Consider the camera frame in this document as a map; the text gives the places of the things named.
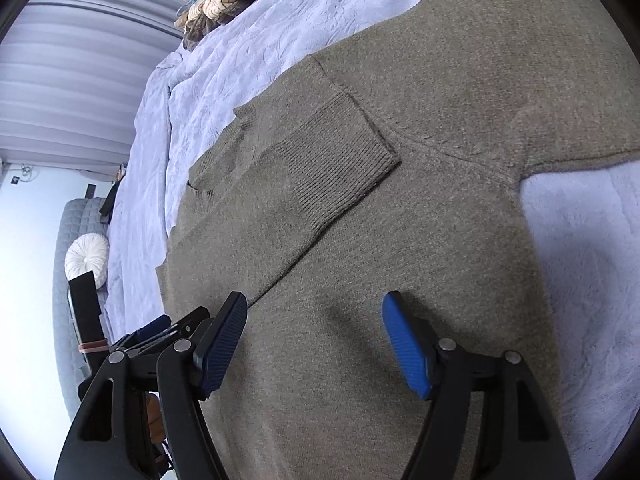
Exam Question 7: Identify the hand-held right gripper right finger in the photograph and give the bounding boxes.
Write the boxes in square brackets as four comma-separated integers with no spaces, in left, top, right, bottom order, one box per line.
[381,290,576,480]

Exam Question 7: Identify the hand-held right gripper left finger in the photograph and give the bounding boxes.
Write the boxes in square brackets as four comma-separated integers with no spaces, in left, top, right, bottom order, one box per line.
[52,291,249,480]

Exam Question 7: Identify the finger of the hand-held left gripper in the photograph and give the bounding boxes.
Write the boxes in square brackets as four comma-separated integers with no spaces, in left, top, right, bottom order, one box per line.
[107,306,211,361]

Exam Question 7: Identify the olive knit sweater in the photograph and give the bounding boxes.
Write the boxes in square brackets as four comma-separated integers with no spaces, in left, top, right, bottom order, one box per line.
[156,0,640,480]

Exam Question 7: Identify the pile of brown beige clothes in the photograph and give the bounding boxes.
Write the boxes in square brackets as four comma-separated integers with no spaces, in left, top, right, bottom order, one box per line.
[174,0,297,52]

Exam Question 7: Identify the person's left hand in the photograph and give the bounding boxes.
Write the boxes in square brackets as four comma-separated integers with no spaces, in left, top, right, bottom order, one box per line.
[146,394,167,461]

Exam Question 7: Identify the grey quilted headboard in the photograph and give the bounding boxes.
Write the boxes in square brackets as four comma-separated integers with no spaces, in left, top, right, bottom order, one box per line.
[52,198,115,413]

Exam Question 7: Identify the round white pillow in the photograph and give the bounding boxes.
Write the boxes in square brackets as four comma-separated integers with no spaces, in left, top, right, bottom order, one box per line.
[65,233,110,291]

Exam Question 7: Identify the grey pleated curtain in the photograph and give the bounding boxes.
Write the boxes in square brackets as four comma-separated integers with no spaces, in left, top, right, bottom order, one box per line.
[0,0,213,182]

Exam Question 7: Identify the lavender plush blanket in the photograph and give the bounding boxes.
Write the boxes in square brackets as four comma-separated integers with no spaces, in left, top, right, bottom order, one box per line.
[106,0,640,480]

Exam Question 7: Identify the black strap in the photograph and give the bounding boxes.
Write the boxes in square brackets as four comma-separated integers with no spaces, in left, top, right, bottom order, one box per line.
[98,180,121,226]

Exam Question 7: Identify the wall socket with cable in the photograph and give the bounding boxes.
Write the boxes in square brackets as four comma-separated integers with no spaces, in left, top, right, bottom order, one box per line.
[10,162,41,186]

